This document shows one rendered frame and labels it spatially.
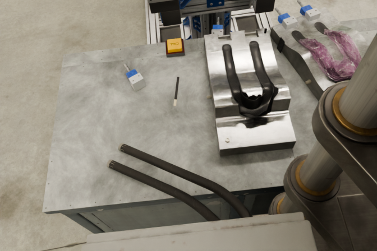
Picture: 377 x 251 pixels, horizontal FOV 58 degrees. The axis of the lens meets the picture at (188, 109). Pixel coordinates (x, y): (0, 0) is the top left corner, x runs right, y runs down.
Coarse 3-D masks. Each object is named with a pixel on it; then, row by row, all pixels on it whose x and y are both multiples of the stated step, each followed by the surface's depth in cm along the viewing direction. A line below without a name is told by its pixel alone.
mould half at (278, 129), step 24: (216, 48) 135; (240, 48) 135; (264, 48) 134; (216, 72) 130; (240, 72) 129; (216, 96) 118; (288, 96) 116; (216, 120) 122; (240, 120) 121; (264, 120) 120; (288, 120) 120; (240, 144) 117; (264, 144) 116; (288, 144) 117
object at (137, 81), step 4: (124, 64) 142; (128, 68) 141; (128, 72) 139; (132, 72) 139; (136, 72) 138; (128, 76) 138; (132, 76) 136; (136, 76) 136; (140, 76) 136; (132, 80) 135; (136, 80) 135; (140, 80) 135; (132, 84) 134; (136, 84) 135; (140, 84) 137; (144, 84) 138; (136, 88) 137; (140, 88) 139
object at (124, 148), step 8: (120, 144) 124; (128, 152) 121; (136, 152) 119; (144, 152) 119; (144, 160) 118; (152, 160) 116; (160, 160) 115; (160, 168) 114; (168, 168) 112; (176, 168) 111; (184, 176) 109; (192, 176) 108; (200, 176) 107; (200, 184) 106
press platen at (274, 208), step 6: (276, 198) 88; (282, 198) 88; (270, 204) 89; (276, 204) 87; (270, 210) 87; (276, 210) 87; (312, 228) 84; (318, 234) 83; (318, 240) 82; (324, 240) 82; (318, 246) 82; (324, 246) 82
